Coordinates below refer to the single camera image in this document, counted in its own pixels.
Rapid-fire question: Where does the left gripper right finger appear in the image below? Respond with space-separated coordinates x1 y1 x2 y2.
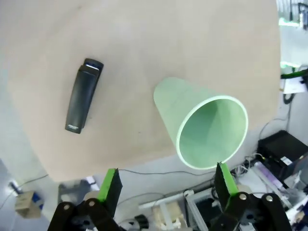
209 162 289 231

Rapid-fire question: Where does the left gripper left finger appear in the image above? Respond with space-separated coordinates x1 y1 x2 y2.
48 167 126 231

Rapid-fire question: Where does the light green plastic cup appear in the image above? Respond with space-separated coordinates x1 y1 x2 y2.
153 77 249 170

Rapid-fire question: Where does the black stapler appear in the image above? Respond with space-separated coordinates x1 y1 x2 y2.
64 58 104 134

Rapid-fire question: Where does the black electronics box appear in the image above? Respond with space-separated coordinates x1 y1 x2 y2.
258 130 308 189

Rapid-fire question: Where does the small cardboard box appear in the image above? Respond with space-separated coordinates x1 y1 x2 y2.
14 191 43 218

